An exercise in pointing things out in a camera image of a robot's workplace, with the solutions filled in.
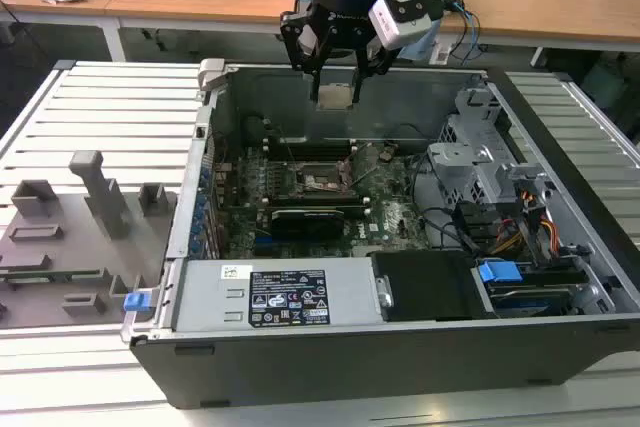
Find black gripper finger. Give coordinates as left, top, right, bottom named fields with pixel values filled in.
left=351, top=39, right=399, bottom=104
left=279, top=10, right=322, bottom=101

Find silver CPU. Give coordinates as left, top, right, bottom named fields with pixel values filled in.
left=318, top=82, right=354, bottom=111

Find metal socket cover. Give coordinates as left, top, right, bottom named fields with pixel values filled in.
left=337, top=144, right=384, bottom=184

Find thin wire locking lever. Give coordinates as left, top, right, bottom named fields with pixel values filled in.
left=279, top=132, right=301, bottom=173
left=302, top=180, right=351, bottom=194

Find black RAM slot bank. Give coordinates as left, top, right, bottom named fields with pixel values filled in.
left=262, top=134, right=355, bottom=161
left=262, top=191, right=369, bottom=216

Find CPU socket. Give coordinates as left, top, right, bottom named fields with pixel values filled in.
left=294, top=161, right=359, bottom=196

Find silver metal drive cage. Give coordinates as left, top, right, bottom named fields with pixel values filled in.
left=427, top=86, right=551, bottom=209

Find green motherboard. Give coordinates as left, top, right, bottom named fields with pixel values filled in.
left=212, top=139, right=436, bottom=258

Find black graphics card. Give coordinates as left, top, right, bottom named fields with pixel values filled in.
left=269, top=206, right=347, bottom=241

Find black plastic shroud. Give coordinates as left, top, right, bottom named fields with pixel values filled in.
left=372, top=250, right=497, bottom=323

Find hard disk in blue carrier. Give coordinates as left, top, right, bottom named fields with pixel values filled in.
left=477, top=259, right=574, bottom=319

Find silver power supply with label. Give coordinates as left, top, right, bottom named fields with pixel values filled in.
left=172, top=259, right=387, bottom=333

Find grey parts rack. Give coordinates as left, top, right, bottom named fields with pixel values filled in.
left=0, top=149, right=180, bottom=329

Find blue case latch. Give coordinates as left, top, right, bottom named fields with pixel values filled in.
left=123, top=291, right=152, bottom=314

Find black open PC case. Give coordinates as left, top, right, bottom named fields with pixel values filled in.
left=122, top=57, right=640, bottom=411

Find green RAM stick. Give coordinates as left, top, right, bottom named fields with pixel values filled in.
left=0, top=269, right=101, bottom=282

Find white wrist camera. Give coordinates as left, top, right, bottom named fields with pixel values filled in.
left=368, top=0, right=445, bottom=53

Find grey case handle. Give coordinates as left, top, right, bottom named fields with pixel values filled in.
left=198, top=57, right=229, bottom=94

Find blue cable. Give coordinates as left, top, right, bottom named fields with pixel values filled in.
left=446, top=0, right=482, bottom=66

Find black internal cables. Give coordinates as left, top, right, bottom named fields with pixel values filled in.
left=408, top=151, right=484, bottom=254

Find yellow and red wire bundle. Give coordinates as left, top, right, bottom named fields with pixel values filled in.
left=492, top=190, right=557, bottom=256

